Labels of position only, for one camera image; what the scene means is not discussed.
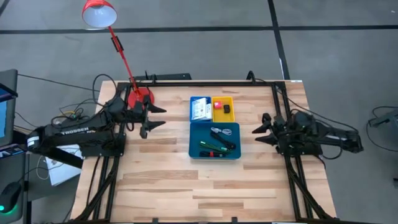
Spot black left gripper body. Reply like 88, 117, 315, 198
133, 96, 152, 139

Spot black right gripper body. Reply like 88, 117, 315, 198
262, 112, 293, 156

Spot white cable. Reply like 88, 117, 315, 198
210, 126, 233, 136

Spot white instruction cards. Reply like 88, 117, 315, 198
191, 97, 208, 121

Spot thin black cable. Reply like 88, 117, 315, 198
210, 130, 236, 150

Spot black cable with red strap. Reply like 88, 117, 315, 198
198, 151, 225, 158

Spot small blue plastic bin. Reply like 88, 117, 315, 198
189, 95, 213, 123

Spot small yellow plastic bin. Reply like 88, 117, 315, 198
211, 96, 236, 123

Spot large teal plastic bin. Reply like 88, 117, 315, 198
188, 121, 242, 161

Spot black power strip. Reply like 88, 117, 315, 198
134, 73, 192, 82

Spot white cardboard box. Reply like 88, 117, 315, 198
45, 147, 83, 187

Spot red desk lamp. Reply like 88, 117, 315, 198
81, 0, 155, 110

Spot computer monitor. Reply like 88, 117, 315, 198
0, 68, 19, 147

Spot black computer mouse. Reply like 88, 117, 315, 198
0, 182, 22, 215

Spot black metal table frame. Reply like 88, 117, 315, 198
74, 79, 335, 223

